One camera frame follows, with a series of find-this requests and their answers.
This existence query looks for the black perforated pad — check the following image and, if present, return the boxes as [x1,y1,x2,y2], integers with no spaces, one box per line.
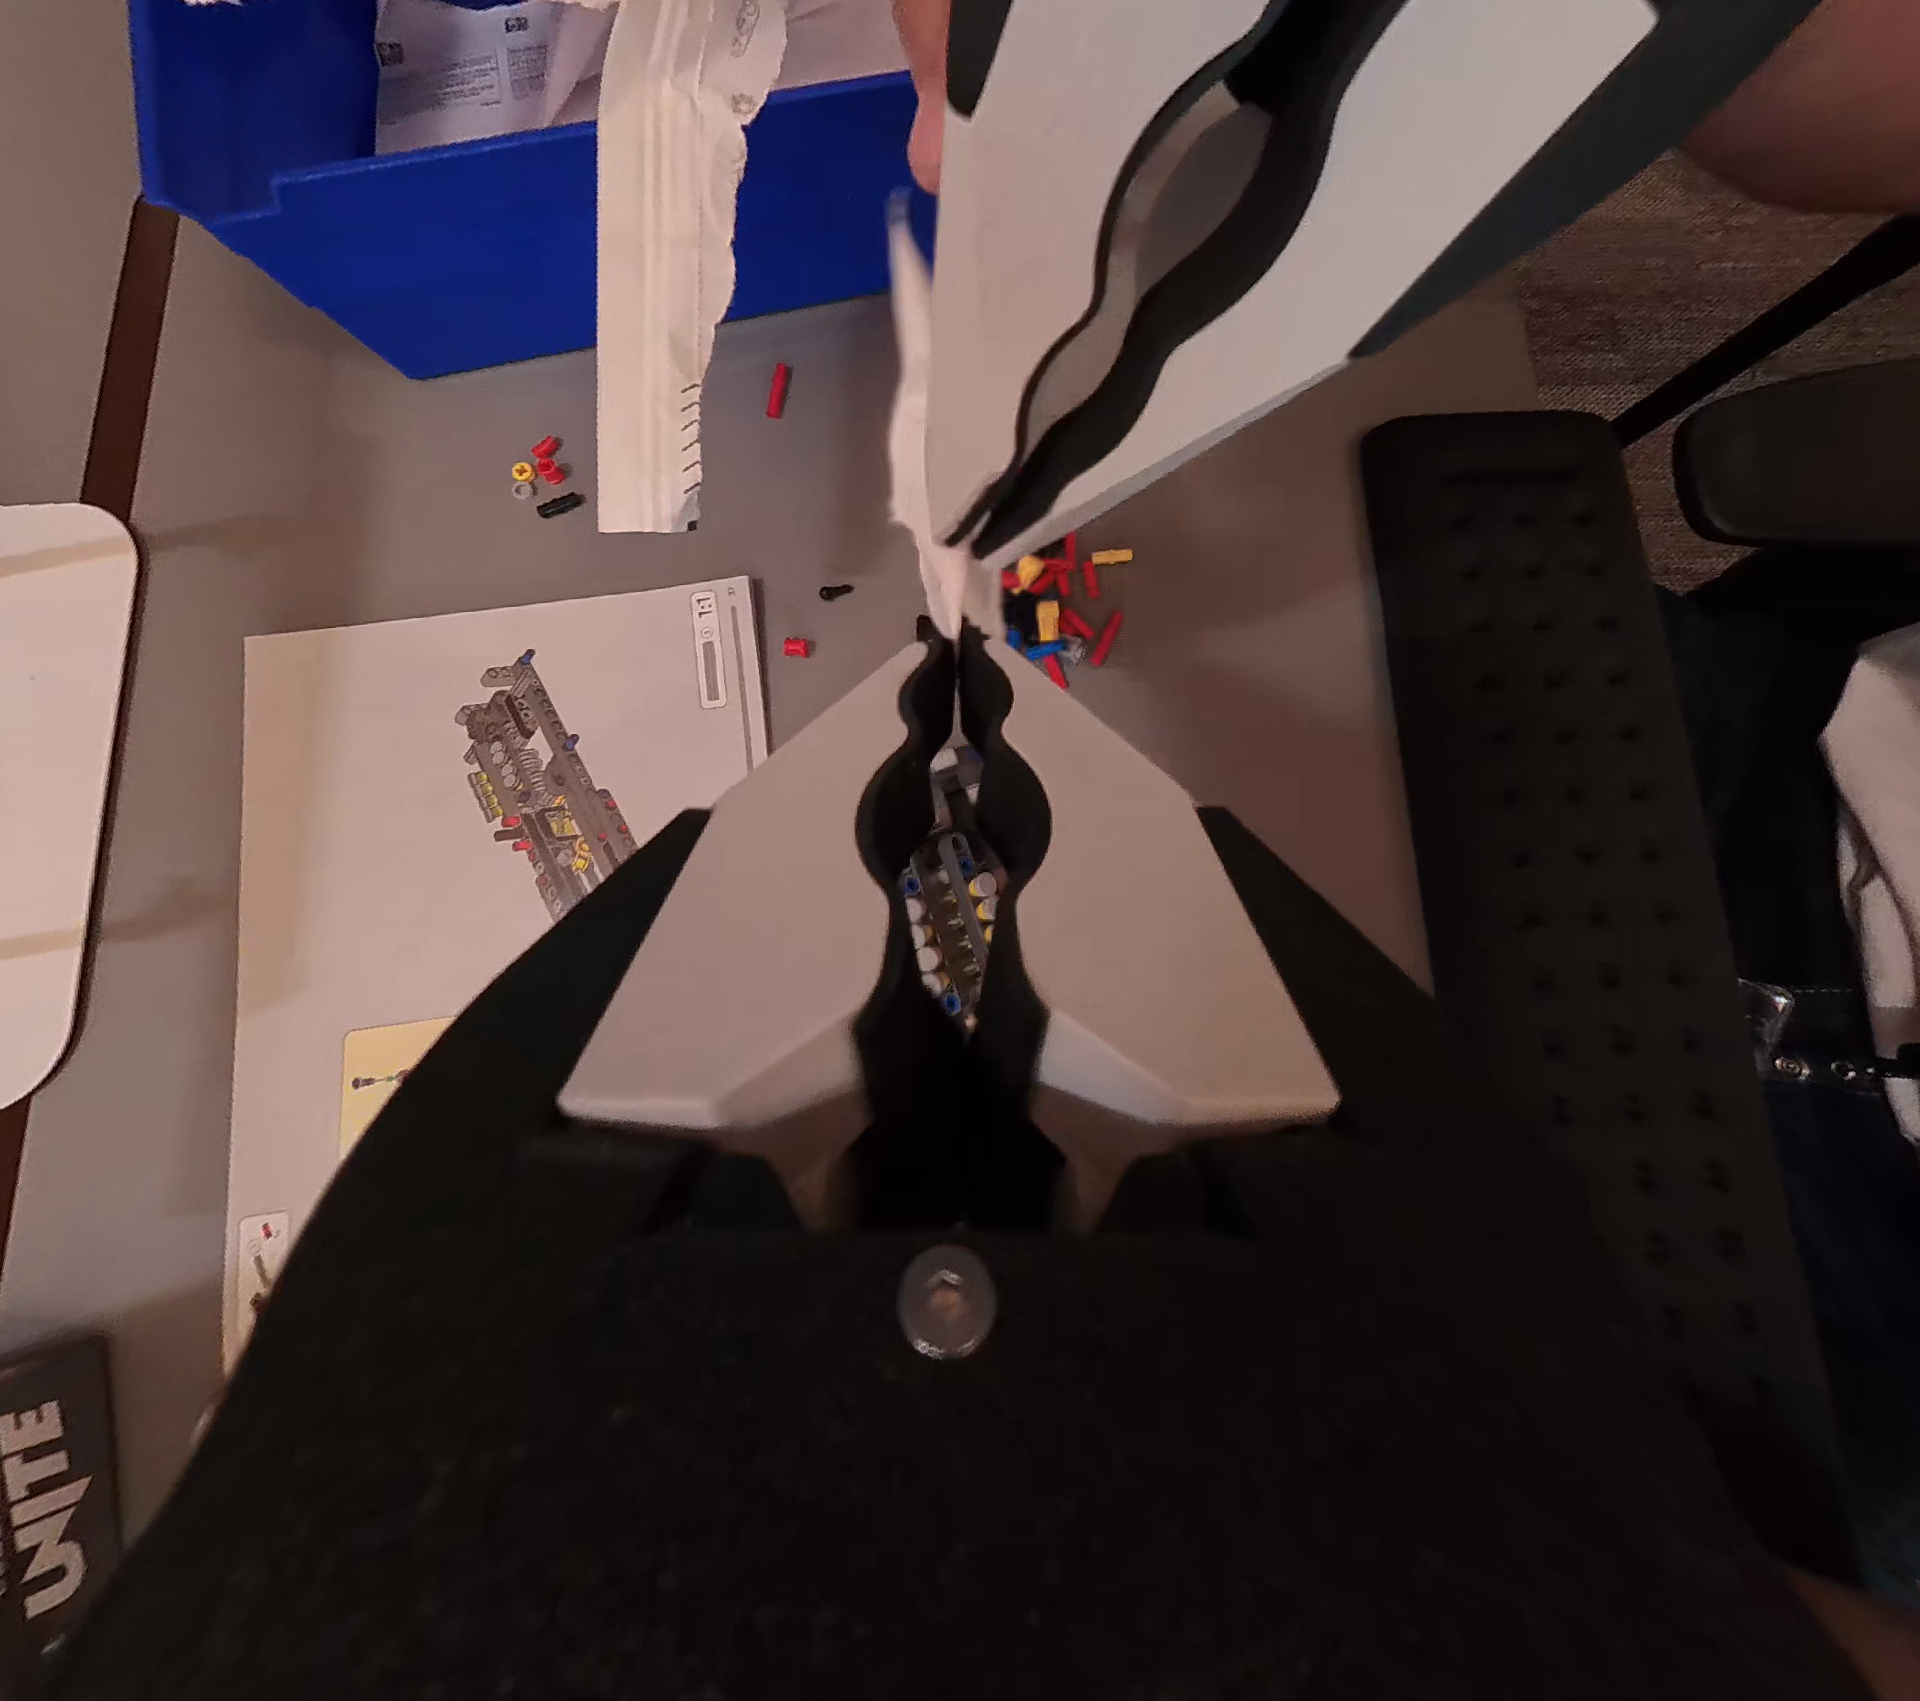
[1356,410,1871,1590]

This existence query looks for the person's blue jeans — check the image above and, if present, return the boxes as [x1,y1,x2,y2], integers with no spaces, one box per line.
[1651,576,1920,1620]

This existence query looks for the lego instruction booklet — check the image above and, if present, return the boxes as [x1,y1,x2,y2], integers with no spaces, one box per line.
[222,572,775,1377]

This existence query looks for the white rounded board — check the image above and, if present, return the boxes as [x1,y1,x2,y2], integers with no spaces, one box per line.
[0,499,149,1112]

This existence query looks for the long white paper bag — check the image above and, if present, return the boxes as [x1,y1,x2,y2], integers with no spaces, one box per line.
[594,0,891,535]

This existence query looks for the small white paper bag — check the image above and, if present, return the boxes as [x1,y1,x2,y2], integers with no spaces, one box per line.
[883,182,996,640]

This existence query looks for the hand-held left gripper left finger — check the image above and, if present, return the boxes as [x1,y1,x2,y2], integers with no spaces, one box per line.
[554,636,967,1232]

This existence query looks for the lego chassis assembly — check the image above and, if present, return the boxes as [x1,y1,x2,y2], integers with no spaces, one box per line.
[897,744,1005,1034]

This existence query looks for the person's right hand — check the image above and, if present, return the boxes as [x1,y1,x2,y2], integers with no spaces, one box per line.
[872,0,959,199]

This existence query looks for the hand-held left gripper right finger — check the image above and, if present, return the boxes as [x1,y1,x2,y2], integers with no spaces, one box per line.
[956,630,1345,1232]

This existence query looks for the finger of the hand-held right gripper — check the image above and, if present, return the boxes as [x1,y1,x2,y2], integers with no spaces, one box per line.
[922,0,1339,549]
[967,0,1701,561]

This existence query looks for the pile of small lego pins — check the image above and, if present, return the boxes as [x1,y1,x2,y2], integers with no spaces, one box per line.
[996,534,1139,692]

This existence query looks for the blue plastic bin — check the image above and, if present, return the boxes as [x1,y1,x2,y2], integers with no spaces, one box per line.
[120,0,930,382]

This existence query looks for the crumpled white paper bag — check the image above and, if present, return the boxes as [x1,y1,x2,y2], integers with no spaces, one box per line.
[373,0,620,154]

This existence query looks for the lego set box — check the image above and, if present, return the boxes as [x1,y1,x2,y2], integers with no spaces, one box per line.
[0,1330,126,1665]

